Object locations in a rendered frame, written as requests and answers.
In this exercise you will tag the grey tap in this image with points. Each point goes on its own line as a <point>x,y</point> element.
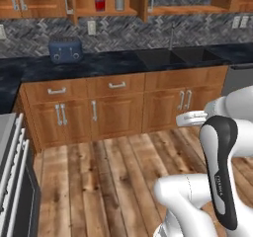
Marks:
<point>171,38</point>

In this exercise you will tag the black sink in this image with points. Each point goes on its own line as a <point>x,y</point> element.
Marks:
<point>178,57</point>

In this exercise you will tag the open wooden wall cupboard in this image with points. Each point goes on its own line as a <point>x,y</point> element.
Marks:
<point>191,10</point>
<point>108,13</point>

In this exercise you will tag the wooden panel under sink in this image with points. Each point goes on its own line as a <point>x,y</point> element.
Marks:
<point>184,78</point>

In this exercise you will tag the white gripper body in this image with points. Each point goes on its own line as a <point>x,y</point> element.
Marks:
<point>191,118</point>

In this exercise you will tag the wooden drawer front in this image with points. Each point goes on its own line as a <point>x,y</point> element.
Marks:
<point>135,84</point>
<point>36,91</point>

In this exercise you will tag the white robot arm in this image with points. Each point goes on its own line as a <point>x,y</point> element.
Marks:
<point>184,195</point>

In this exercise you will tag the grey glass cup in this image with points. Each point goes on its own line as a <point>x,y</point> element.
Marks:
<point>119,4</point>

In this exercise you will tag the grey black oven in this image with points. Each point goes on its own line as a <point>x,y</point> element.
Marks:
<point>23,198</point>

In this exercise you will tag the open wooden wall cupboard door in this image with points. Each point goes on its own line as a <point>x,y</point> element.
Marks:
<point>74,4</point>
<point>145,0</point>

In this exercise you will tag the grey dishwasher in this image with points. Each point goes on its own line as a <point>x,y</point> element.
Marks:
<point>237,79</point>

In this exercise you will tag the white wall outlet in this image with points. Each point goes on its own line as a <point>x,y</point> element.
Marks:
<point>2,32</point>
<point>236,22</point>
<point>91,27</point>
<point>244,21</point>

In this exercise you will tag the red liquor bottle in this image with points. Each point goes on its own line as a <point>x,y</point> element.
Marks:
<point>100,2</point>

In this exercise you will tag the blue toaster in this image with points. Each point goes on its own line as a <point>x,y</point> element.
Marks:
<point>66,50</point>

